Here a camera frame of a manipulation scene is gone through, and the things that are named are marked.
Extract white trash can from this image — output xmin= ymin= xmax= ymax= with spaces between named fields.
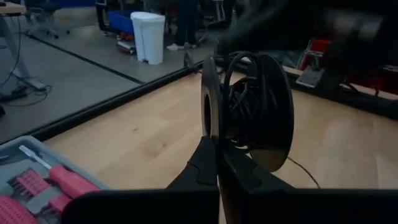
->
xmin=130 ymin=11 xmax=166 ymax=65

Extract thin black floor cable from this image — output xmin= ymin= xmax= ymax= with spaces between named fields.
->
xmin=0 ymin=15 xmax=52 ymax=106

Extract dark office chair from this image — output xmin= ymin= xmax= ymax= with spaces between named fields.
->
xmin=24 ymin=0 xmax=71 ymax=40

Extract flat red white boxes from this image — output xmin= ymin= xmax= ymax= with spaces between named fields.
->
xmin=117 ymin=32 xmax=137 ymax=55

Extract black wire cable spool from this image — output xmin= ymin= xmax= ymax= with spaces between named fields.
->
xmin=222 ymin=51 xmax=321 ymax=189

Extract grey plastic tool case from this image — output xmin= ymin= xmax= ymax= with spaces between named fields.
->
xmin=0 ymin=135 xmax=109 ymax=224

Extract pink bit holder set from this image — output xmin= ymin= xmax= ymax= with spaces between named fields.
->
xmin=0 ymin=194 xmax=40 ymax=224

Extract black aluminium table frame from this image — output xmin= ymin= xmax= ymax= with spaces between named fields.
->
xmin=0 ymin=58 xmax=398 ymax=144

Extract red storage bin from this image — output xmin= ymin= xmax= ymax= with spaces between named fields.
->
xmin=298 ymin=39 xmax=332 ymax=71

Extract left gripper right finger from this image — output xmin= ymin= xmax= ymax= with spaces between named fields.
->
xmin=217 ymin=146 xmax=398 ymax=224

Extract person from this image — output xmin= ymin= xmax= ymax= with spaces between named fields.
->
xmin=166 ymin=0 xmax=200 ymax=52

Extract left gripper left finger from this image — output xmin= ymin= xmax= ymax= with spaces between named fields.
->
xmin=62 ymin=136 xmax=220 ymax=224

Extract blue floor tote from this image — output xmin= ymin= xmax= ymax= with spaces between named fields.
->
xmin=108 ymin=9 xmax=137 ymax=35

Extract white desk leg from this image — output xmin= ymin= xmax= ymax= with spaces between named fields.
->
xmin=0 ymin=15 xmax=47 ymax=91

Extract red handled screwdriver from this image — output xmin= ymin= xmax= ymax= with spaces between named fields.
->
xmin=18 ymin=145 xmax=102 ymax=200

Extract grey metal bracket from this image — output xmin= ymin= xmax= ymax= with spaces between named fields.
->
xmin=295 ymin=67 xmax=325 ymax=88

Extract red bit holder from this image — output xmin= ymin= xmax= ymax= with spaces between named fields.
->
xmin=7 ymin=169 xmax=50 ymax=200
xmin=48 ymin=194 xmax=74 ymax=215

